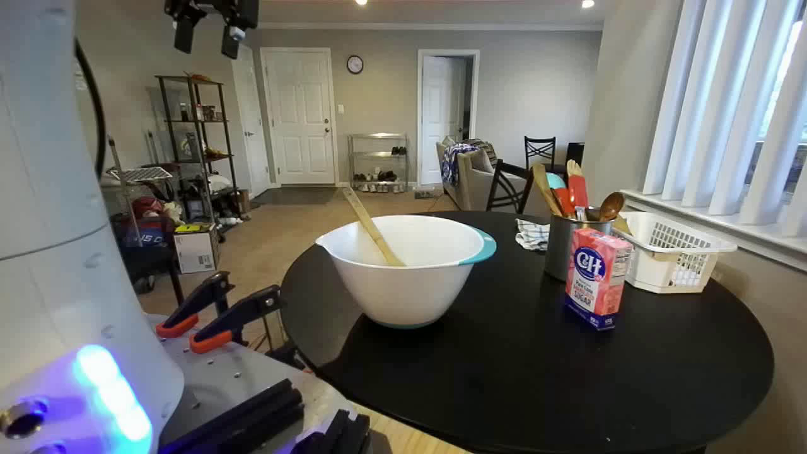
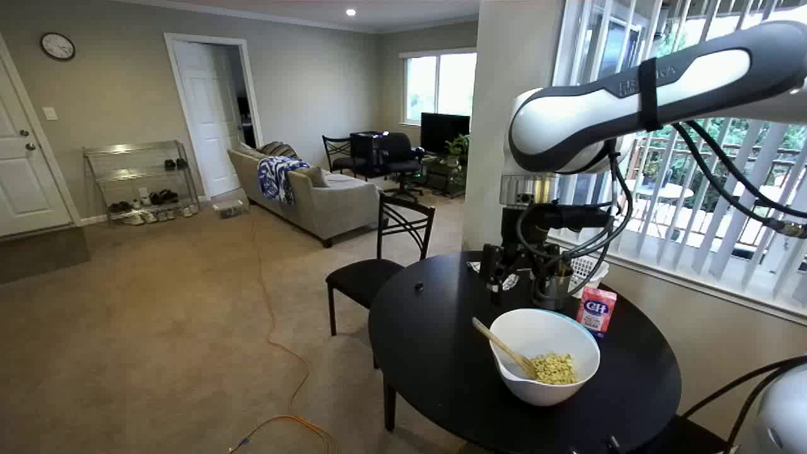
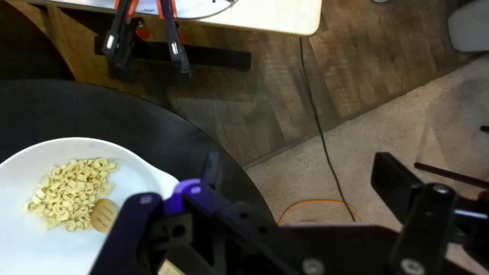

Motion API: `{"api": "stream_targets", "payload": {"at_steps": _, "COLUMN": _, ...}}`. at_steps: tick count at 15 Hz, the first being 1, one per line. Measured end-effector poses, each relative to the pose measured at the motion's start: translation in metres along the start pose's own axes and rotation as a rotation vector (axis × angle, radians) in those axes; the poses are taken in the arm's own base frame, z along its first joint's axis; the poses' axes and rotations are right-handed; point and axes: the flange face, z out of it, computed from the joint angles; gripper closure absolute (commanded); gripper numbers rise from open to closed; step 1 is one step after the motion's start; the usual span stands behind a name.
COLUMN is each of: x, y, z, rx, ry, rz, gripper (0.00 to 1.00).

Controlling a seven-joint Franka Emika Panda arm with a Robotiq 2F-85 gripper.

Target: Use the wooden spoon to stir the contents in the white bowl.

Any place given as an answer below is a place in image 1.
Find grey utensil holder canister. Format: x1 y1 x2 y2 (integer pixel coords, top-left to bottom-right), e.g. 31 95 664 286
542 211 593 285

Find pink C&H sugar box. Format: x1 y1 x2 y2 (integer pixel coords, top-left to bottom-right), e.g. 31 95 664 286
562 225 637 333

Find grey metal base plate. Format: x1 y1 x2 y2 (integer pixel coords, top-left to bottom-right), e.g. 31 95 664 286
147 312 357 454

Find chrome shoe rack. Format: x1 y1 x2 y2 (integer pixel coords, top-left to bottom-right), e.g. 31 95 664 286
348 130 415 193

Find white plastic basket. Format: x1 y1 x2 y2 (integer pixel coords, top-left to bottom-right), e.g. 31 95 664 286
615 209 739 296

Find black metal dining chair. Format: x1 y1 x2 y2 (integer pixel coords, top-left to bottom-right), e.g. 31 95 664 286
484 159 537 216

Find red silicone spatula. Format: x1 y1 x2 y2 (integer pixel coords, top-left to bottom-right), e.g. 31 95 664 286
562 159 591 211

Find black mounting bracket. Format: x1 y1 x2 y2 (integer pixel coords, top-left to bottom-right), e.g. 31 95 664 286
289 409 374 454
160 375 308 454

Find brown doormat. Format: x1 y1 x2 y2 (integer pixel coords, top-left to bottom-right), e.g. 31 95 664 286
250 184 344 204

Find black metal shelving unit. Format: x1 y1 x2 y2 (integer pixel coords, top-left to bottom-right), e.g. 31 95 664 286
155 72 245 225

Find black ladder-back chair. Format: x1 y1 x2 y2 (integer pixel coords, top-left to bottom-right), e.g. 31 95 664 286
522 134 560 170

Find blue patterned blanket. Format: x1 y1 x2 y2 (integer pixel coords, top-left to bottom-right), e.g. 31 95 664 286
440 139 484 185

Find crumpled patterned cloth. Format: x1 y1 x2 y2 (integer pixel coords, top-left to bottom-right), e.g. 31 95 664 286
512 216 553 255

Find long light wooden spoon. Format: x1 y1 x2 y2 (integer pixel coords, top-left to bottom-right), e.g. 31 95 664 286
338 184 408 270

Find black orange spring clamp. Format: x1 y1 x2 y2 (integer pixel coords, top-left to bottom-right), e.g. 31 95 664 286
187 283 285 354
155 270 237 339

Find white vertical window blinds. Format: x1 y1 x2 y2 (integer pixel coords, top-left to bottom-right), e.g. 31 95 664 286
640 0 807 238

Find light wooden spatula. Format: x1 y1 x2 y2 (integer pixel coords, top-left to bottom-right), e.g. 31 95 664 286
531 159 567 221

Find red and black bag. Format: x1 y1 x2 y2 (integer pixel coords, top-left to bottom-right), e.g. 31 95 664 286
111 193 176 296

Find white cardboard box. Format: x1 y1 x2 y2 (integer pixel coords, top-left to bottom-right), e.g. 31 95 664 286
173 225 221 275

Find grey sofa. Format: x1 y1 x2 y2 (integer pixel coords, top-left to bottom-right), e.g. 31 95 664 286
434 135 502 211

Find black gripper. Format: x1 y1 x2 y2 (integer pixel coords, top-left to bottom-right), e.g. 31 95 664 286
163 0 262 63

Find brown wooden spoon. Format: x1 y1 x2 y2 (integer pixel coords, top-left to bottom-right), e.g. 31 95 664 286
593 188 632 230

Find white open interior door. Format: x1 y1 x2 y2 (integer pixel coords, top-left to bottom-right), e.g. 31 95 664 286
420 52 460 185

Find white bowl with teal handle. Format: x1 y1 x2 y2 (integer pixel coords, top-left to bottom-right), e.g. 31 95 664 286
314 211 501 330

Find round black table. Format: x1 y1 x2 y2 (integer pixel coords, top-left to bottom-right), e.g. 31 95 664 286
277 209 777 454

